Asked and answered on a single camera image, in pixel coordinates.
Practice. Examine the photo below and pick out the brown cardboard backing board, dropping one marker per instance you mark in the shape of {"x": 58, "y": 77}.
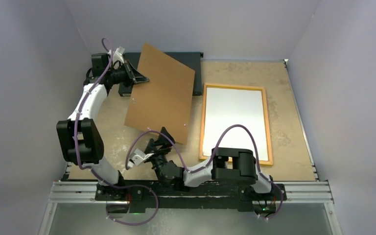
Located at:
{"x": 164, "y": 101}

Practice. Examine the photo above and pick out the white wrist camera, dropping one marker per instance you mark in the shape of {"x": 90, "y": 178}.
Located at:
{"x": 137, "y": 157}
{"x": 117, "y": 55}

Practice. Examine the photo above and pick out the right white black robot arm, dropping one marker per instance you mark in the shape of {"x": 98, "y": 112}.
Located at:
{"x": 227, "y": 165}

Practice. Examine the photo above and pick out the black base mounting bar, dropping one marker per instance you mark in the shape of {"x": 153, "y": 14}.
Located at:
{"x": 150, "y": 194}

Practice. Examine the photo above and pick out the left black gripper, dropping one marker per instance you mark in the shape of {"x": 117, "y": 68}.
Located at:
{"x": 132, "y": 76}

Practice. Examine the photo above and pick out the yellow wooden picture frame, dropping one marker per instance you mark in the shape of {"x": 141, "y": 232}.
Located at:
{"x": 267, "y": 129}

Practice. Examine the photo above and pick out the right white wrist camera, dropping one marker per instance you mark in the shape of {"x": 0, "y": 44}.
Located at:
{"x": 137, "y": 157}

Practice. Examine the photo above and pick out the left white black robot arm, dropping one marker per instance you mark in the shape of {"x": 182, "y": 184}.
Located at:
{"x": 80, "y": 140}

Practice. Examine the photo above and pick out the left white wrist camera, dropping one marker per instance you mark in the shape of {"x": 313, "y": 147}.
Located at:
{"x": 117, "y": 55}

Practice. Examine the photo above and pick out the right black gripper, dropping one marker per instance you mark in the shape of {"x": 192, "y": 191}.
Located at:
{"x": 162, "y": 140}

